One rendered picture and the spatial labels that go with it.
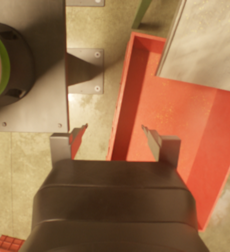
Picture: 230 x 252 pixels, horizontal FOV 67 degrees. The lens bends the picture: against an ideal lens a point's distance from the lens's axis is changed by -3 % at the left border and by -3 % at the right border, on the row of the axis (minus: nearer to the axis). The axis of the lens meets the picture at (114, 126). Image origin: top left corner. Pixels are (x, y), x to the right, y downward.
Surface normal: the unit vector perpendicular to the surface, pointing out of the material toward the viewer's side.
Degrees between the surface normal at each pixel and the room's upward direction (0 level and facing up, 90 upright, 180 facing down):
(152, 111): 0
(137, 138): 0
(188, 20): 30
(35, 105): 0
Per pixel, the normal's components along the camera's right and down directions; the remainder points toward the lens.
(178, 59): -0.08, 0.72
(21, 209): 0.00, 0.28
